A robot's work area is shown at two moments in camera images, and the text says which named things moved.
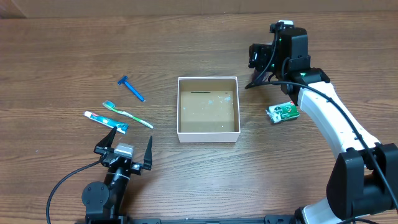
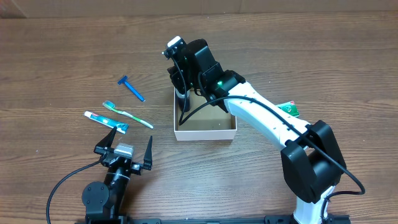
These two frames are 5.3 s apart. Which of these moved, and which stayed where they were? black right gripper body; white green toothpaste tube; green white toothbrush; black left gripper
Moved: black right gripper body
Stayed: black left gripper; green white toothbrush; white green toothpaste tube
